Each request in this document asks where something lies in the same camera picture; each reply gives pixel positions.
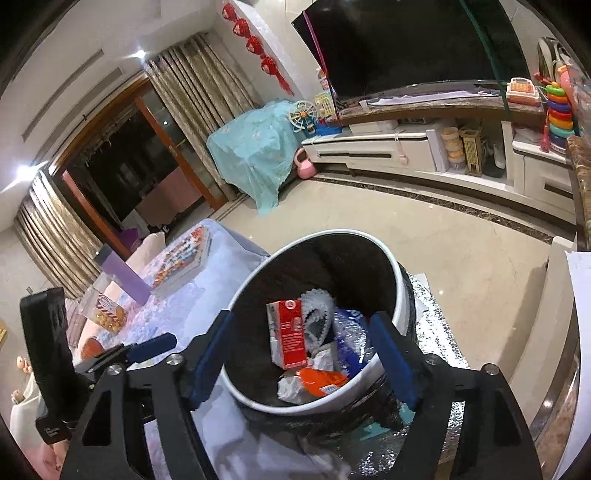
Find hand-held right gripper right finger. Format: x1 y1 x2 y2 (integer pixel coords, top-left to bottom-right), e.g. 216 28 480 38
368 311 543 480

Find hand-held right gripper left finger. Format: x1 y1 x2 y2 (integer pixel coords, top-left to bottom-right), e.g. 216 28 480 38
59 309 234 480

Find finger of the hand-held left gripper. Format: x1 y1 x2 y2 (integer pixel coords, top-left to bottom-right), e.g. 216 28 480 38
74 332 178 376

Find blue plastic bag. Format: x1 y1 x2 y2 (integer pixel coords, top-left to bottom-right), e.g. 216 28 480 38
331 308 376 376

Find orange red snack wrapper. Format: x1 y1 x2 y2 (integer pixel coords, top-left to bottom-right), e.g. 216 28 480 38
295 366 350 398

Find red carton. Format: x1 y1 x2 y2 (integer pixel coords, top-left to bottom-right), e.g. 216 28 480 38
266 298 309 371

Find white trash bin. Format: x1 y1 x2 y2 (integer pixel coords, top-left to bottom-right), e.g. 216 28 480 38
218 227 421 435

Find silver foil mat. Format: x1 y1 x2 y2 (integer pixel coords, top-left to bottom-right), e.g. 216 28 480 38
295 271 472 480

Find bag of yellow snack balls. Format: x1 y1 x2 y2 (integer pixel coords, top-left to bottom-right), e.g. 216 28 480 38
75 287 129 334

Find purple drink bottle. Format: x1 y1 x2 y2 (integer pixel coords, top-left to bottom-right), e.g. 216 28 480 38
95 244 154 304

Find crumpled white wrapper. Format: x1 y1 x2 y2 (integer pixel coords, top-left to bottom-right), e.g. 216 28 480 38
277 373 319 405

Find stack of children's books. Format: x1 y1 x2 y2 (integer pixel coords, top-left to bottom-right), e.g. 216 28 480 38
151 225 214 301

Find beige curtain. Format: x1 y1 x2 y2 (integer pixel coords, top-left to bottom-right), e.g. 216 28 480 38
14 168 105 301
143 33 264 204

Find glass balcony door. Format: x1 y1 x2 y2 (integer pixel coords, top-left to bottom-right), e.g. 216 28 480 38
48 76 232 241

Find white television cabinet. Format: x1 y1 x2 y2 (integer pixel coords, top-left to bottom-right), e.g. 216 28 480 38
301 80 583 222

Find pink kettlebell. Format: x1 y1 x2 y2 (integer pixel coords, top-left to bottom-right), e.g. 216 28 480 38
293 148 318 180

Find stacked yellow containers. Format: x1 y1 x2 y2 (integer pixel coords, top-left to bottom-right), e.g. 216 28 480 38
440 124 464 172

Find wooden holder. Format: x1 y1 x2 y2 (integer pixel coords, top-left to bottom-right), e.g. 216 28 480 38
458 128 485 177

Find teal furniture cover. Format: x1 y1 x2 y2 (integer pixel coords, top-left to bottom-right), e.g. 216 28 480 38
206 100 305 219

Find ferris wheel toy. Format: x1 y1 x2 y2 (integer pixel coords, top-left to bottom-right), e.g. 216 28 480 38
288 100 319 138

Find colourful toy house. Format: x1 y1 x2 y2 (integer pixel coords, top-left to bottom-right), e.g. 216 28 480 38
314 92 337 118

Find toy cash register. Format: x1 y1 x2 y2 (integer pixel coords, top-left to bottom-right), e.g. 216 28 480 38
505 77 544 108

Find television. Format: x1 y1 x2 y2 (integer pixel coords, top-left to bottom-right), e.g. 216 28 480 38
291 0 532 100

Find red hanging decoration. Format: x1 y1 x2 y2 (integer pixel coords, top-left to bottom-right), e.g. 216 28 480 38
222 2 294 95

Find stacking ring toy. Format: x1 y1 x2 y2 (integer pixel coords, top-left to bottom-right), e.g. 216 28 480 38
534 65 580 153

